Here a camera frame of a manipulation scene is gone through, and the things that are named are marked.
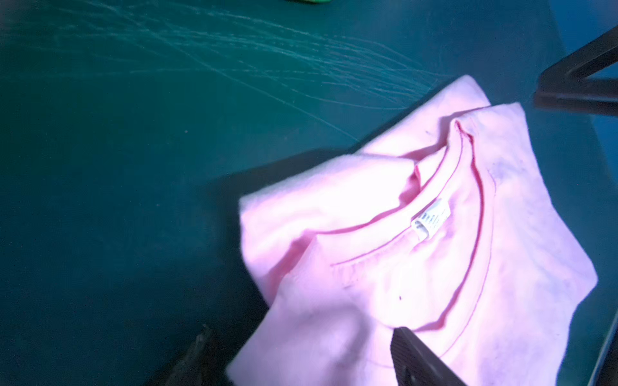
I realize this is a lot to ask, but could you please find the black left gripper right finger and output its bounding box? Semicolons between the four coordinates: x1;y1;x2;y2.
390;326;465;386

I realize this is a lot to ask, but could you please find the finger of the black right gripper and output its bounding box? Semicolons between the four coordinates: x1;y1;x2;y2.
533;27;617;116

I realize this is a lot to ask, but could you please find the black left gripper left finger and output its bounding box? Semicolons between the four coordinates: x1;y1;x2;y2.
163;325;215;386

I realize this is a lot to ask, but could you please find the pink t-shirt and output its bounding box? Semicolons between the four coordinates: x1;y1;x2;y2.
226;76;597;385

